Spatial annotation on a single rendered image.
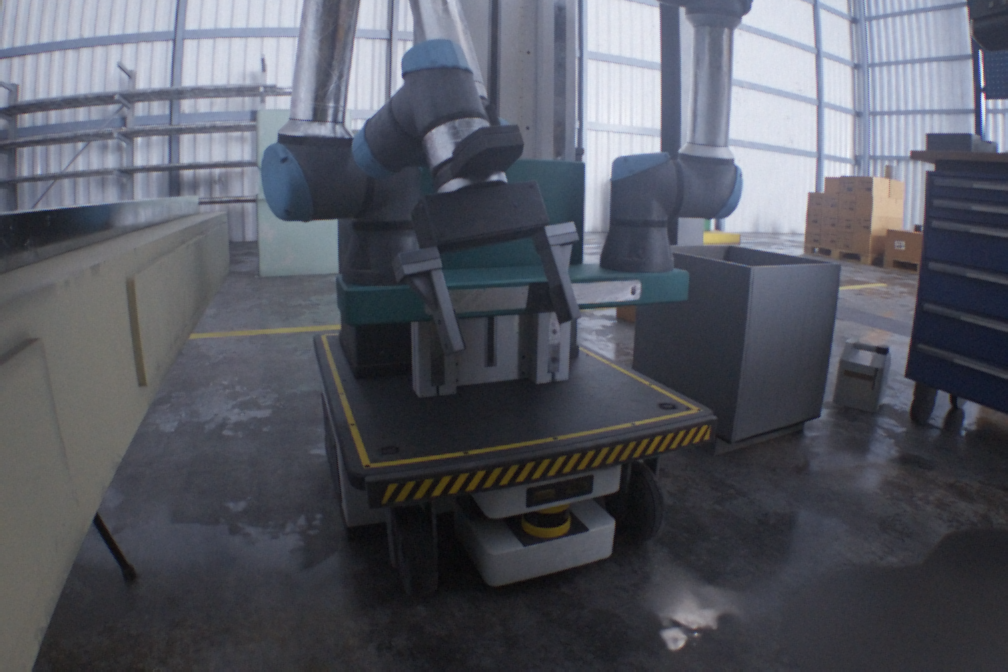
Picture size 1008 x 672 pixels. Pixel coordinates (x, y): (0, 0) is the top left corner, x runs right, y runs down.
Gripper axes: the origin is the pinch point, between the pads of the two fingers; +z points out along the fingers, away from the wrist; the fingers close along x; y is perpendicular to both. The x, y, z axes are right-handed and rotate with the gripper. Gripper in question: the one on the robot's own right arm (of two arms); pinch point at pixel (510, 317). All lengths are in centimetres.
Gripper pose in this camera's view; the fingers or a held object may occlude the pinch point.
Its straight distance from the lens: 57.8
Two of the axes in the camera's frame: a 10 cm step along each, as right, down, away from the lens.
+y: -4.1, 2.3, 8.8
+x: -8.7, 2.0, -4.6
